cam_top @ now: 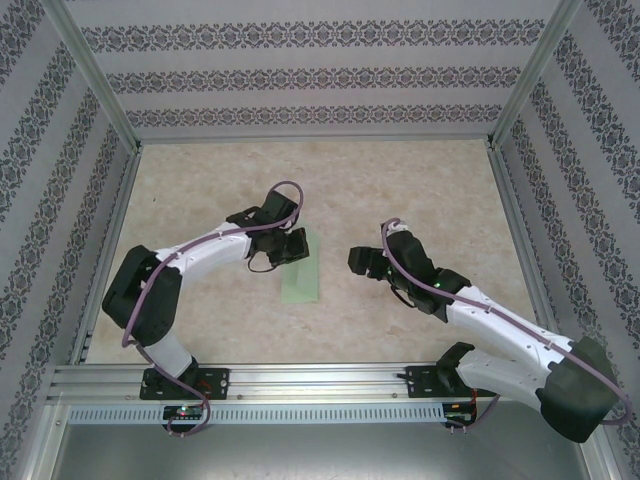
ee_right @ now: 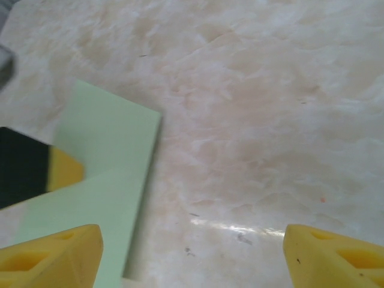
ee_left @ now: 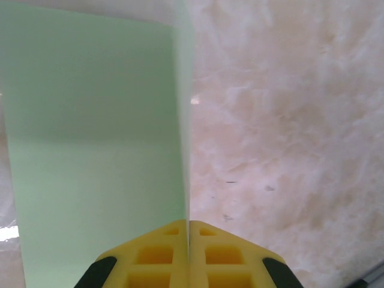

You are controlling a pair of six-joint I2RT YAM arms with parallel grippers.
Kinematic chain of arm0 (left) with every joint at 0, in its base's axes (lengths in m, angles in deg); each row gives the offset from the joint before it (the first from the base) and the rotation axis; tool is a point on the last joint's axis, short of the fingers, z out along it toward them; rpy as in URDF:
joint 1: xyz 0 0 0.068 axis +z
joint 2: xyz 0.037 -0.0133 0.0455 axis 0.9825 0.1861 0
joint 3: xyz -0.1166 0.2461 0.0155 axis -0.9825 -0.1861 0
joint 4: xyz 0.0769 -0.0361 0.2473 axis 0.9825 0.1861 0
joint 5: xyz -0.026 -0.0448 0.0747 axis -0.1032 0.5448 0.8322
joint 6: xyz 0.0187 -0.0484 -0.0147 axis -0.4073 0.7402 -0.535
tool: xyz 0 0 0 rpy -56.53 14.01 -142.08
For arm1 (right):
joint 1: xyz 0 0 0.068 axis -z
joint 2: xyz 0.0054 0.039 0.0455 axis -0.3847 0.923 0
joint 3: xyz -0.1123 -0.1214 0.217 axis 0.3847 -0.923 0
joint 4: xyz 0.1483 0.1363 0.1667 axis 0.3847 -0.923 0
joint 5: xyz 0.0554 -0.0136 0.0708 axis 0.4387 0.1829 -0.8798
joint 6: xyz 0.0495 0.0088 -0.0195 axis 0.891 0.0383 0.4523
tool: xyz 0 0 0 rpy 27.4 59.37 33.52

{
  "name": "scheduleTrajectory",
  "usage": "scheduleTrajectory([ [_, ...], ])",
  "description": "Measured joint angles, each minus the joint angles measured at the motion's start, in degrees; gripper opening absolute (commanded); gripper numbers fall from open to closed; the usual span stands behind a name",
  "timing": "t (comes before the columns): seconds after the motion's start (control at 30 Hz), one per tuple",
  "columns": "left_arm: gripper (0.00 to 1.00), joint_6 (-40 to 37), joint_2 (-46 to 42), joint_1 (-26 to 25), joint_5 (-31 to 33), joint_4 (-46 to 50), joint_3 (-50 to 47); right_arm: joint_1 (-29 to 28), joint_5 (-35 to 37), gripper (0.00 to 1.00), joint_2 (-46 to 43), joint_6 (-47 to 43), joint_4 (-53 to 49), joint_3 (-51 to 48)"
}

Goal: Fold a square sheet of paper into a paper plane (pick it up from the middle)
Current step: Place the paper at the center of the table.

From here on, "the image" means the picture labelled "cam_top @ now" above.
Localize right thin black camera cable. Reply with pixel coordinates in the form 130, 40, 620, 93
391, 286, 417, 310

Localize grey sheet metal panel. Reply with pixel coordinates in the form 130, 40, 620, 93
49, 423, 589, 480

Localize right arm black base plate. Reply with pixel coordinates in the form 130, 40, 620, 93
405, 364, 498, 400

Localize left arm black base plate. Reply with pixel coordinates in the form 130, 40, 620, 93
139, 367, 231, 401

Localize aluminium side rail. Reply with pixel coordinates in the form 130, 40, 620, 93
68, 144, 146, 366
485, 142, 571, 362

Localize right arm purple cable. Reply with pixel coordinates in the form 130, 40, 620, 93
380, 216, 632, 436

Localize aluminium frame post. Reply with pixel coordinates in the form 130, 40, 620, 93
42, 0, 144, 151
485, 0, 586, 151
574, 434, 619, 480
19, 402, 71, 480

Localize aluminium mounting rail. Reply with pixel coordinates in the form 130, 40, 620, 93
47, 362, 594, 404

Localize aluminium lower frame post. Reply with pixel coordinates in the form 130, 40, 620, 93
19, 402, 71, 480
574, 434, 619, 480

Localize light green paper sheet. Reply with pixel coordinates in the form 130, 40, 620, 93
279, 229, 321, 305

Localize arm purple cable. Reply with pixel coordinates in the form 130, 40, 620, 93
121, 180, 306, 440
380, 216, 632, 436

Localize slotted grey cable duct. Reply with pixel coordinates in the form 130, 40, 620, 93
67, 403, 451, 425

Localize thin black camera cable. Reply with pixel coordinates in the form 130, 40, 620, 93
391, 286, 417, 310
246, 251, 282, 275

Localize left thin black camera cable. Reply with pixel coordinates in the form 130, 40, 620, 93
246, 251, 282, 275

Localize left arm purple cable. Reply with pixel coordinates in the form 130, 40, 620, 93
121, 180, 306, 440

